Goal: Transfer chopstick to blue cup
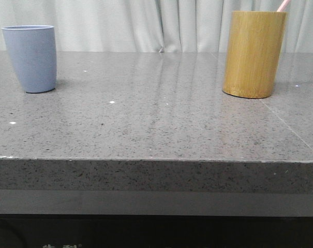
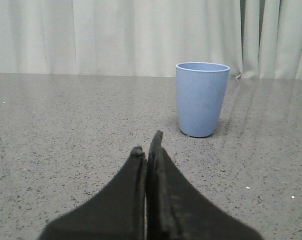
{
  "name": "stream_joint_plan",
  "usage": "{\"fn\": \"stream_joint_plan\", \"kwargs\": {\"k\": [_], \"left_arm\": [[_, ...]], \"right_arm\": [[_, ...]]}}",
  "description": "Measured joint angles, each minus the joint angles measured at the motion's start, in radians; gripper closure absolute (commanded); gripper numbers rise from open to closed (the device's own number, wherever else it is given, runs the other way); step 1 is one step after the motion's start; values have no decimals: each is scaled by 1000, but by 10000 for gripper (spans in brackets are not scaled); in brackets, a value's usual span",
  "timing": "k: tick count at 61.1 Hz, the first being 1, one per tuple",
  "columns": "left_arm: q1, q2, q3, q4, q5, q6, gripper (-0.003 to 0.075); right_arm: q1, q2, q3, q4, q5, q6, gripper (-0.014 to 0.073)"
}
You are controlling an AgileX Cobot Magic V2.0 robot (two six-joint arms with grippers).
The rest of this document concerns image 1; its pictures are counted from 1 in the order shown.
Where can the blue plastic cup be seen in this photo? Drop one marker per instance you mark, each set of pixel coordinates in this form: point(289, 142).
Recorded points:
point(32, 51)

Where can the pale green curtain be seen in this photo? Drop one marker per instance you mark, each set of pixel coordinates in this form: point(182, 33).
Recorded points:
point(132, 26)

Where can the bamboo cylindrical holder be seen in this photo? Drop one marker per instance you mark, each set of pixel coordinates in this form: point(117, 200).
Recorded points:
point(253, 51)

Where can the dark cabinet under counter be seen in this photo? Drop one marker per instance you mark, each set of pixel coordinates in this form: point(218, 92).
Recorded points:
point(37, 218)

